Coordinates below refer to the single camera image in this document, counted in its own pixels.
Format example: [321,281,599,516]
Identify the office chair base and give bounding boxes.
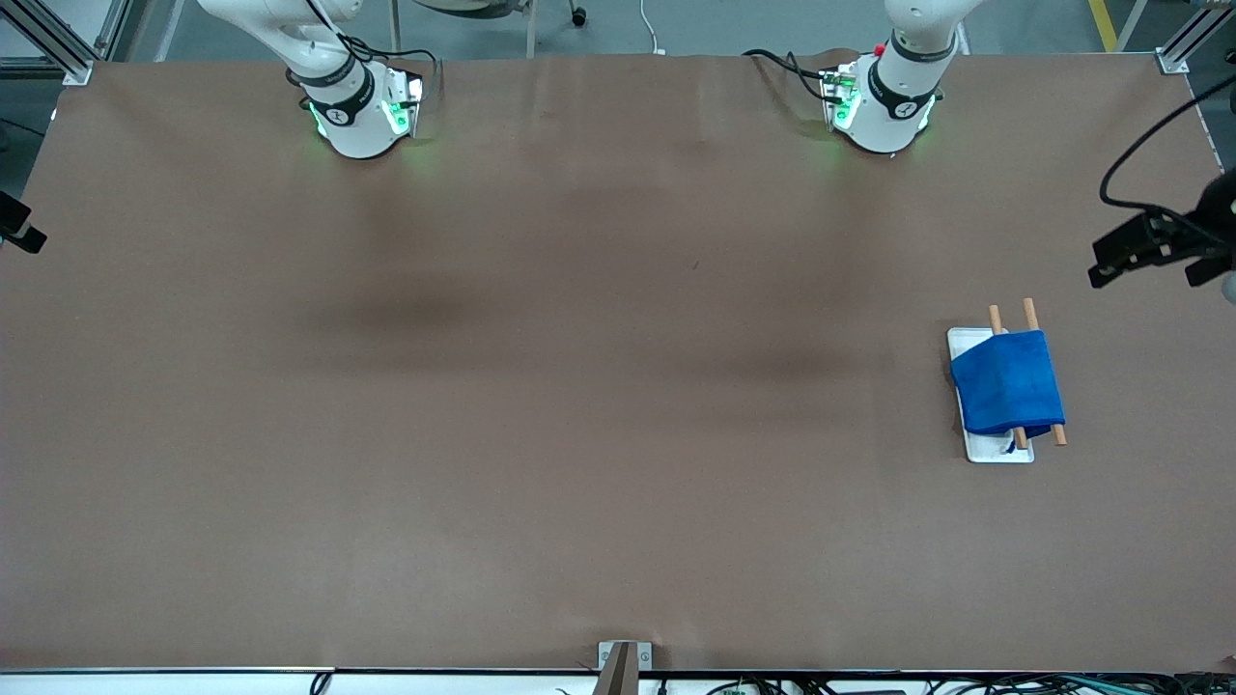
[390,0,590,59]

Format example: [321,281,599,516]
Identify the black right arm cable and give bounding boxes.
[297,0,441,93]

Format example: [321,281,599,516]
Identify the brown table cover sheet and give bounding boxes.
[0,50,1236,674]

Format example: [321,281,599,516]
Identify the black left base cable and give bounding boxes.
[742,48,833,103]

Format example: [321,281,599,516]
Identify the white towel rack wooden bars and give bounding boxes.
[946,297,1070,465]

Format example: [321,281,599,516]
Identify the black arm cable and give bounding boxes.
[1100,72,1236,233]
[297,0,441,93]

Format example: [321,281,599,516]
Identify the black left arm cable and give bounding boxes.
[1100,72,1236,233]

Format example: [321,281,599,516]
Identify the blue microfibre towel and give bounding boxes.
[950,329,1068,441]

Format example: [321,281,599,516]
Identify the grey metal bracket brown post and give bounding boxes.
[597,640,654,695]

